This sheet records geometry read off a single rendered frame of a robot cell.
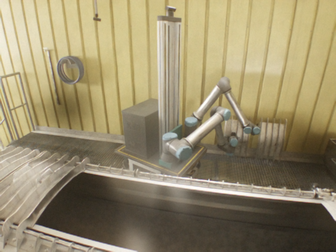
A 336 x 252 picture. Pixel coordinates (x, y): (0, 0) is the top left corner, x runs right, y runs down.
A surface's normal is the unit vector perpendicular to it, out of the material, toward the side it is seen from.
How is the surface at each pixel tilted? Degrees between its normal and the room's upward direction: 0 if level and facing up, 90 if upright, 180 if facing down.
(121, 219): 65
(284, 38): 90
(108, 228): 55
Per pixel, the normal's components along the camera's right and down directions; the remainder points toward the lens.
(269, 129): -0.19, 0.01
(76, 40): -0.21, 0.40
